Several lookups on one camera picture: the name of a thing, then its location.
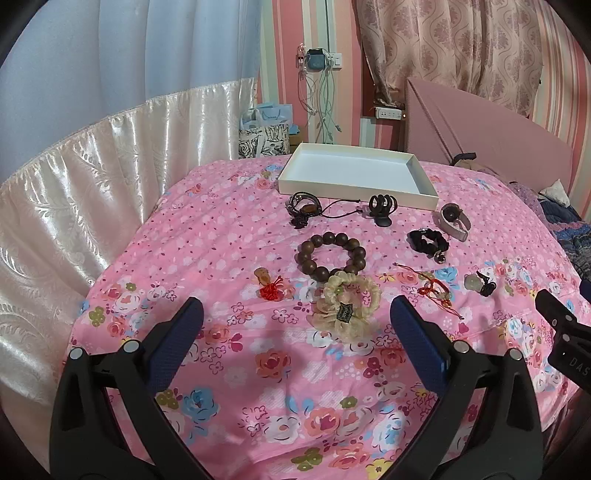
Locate watch with beige strap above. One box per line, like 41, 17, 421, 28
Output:
438, 203, 472, 242

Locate black scrunchie with charm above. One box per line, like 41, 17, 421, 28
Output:
407, 228, 450, 264

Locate black spiral hair clip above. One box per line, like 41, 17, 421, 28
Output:
369, 194, 398, 228

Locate brown wooden bead bracelet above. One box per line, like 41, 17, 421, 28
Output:
295, 231, 368, 283

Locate amber pendant red tassel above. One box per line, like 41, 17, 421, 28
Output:
254, 267, 283, 302

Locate black braided cord bracelet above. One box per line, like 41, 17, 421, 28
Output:
286, 191, 364, 230

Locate purple dotted pillow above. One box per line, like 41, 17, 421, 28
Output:
508, 181, 549, 225

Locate brown black bag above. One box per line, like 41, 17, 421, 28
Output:
451, 152, 494, 173

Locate beige lace scrunchie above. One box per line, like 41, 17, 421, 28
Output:
308, 271, 382, 343

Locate pink floral bedspread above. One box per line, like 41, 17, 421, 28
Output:
69, 157, 590, 479

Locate cream satin curtain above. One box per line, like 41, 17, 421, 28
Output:
1, 78, 256, 408

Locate pink headboard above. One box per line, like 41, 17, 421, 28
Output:
406, 78, 573, 191

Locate white shallow tray box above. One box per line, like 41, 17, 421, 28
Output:
277, 143, 439, 211

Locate white power strip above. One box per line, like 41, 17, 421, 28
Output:
375, 106, 406, 121

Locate pink patterned curtain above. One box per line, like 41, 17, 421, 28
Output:
356, 0, 543, 116

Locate black white floral tote bag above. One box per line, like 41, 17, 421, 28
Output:
238, 124, 290, 159

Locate light blue paper bag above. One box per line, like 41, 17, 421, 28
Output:
239, 103, 294, 130

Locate red string bracelet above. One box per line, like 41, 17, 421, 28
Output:
393, 262, 465, 320

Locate hanging charging cables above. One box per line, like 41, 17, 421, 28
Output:
295, 43, 343, 145

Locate white wall socket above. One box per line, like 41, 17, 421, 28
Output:
327, 52, 342, 70

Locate blue device on wall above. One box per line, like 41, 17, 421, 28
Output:
304, 48, 327, 72

